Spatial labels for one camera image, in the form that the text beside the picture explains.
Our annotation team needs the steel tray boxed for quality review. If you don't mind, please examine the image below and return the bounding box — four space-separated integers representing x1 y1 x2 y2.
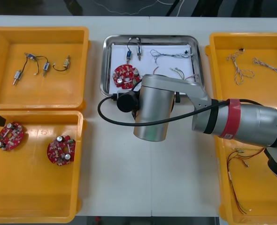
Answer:
100 34 205 98

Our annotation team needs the round red circuit board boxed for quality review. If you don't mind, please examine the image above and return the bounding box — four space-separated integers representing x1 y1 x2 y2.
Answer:
0 121 28 152
46 135 76 166
112 64 142 90

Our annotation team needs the red and green-yellow wire harness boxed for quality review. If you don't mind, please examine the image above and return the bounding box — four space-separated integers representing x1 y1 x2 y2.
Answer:
226 147 265 214
152 67 200 82

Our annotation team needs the yellow-orange plastic bin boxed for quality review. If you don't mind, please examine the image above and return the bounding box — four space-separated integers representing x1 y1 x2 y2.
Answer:
0 110 87 225
0 26 92 112
205 32 277 111
215 135 277 225

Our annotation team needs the pale label metal solenoid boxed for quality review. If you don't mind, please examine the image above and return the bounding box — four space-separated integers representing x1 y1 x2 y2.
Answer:
53 55 71 71

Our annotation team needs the white paper sheet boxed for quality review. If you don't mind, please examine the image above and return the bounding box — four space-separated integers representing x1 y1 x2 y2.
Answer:
109 44 195 93

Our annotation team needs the white floor cable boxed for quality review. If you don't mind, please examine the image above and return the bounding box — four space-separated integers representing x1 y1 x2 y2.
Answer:
177 0 186 15

